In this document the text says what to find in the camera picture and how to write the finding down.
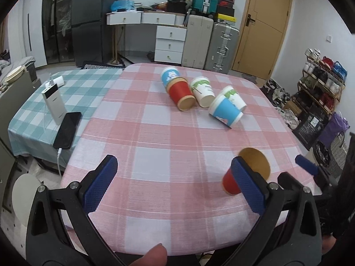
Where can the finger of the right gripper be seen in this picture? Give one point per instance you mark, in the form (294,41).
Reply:
(307,165)

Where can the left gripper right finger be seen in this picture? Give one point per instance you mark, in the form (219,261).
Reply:
(288,230)

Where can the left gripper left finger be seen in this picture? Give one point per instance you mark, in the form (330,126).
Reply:
(59,230)

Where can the red paper cup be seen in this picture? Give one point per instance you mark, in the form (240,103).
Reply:
(179,91)
(240,171)

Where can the blue paper cup near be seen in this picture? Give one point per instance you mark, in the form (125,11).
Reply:
(225,111)

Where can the blue paper cup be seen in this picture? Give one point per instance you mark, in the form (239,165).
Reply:
(168,74)
(225,111)

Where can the green paper cup right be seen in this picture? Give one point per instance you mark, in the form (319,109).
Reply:
(230,93)

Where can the green paper cup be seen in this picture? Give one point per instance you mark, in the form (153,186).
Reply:
(230,93)
(202,90)

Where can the green paper cup left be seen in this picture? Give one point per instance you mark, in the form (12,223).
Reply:
(202,90)

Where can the blue paper cup far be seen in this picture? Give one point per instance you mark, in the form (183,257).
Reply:
(168,74)

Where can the person's right hand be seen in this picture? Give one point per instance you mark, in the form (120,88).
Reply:
(328,241)

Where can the person's left hand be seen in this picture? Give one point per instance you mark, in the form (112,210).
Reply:
(156,256)

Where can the purple bag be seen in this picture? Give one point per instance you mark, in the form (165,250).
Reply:
(336,124)

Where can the shoe rack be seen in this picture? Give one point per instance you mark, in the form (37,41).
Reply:
(323,80)

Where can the black smartphone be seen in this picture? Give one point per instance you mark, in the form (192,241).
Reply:
(67,131)

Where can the green checkered tablecloth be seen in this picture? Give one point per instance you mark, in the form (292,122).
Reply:
(33,129)

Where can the white power bank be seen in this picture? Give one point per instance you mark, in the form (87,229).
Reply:
(54,102)

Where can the pink checkered tablecloth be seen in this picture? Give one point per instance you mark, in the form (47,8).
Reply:
(167,189)

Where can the silver suitcase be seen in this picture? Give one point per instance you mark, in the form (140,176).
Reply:
(222,47)

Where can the wooden door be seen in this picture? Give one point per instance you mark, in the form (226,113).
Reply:
(263,29)

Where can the stacked shoe boxes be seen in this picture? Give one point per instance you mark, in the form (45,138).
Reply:
(226,8)

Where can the beige suitcase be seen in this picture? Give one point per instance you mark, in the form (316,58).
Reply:
(199,30)

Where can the white drawer desk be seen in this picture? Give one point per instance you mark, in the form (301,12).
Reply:
(170,33)

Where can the glass door cabinet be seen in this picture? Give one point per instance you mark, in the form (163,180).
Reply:
(57,31)

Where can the dark grey refrigerator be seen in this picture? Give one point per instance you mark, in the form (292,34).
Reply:
(92,37)

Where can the blue plastic bag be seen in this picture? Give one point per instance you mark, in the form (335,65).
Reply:
(122,6)

